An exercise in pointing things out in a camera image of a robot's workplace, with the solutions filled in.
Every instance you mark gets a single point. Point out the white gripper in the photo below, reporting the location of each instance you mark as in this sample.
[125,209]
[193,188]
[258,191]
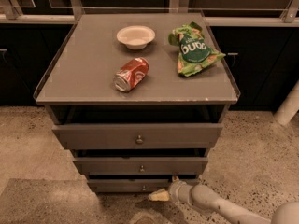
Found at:
[175,190]

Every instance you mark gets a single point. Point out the grey bottom drawer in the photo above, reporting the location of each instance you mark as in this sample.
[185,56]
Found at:
[127,185]

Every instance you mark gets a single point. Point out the grey drawer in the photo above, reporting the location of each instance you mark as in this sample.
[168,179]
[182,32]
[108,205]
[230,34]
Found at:
[141,165]
[127,185]
[138,136]

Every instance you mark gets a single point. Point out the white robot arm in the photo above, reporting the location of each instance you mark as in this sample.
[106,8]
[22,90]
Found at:
[204,200]

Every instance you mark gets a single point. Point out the grey top drawer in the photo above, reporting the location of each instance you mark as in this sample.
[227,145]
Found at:
[138,136]

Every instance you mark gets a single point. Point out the grey middle drawer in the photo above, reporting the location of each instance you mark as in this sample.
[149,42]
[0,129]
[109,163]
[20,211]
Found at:
[141,165]

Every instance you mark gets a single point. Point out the grey drawer cabinet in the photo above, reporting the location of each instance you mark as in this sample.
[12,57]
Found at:
[78,87]

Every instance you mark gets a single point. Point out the crushed red soda can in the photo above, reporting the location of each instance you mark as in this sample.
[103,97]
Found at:
[131,74]

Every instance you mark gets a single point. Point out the green chip bag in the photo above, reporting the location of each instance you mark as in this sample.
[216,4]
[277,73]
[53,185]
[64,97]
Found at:
[194,54]

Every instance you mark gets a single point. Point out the white paper bowl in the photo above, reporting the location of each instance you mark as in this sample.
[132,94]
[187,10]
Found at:
[135,37]

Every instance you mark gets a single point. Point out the white cylindrical post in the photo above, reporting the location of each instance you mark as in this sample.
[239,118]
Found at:
[289,107]

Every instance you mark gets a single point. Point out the dark counter with metal rail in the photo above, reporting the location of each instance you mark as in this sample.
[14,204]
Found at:
[259,38]

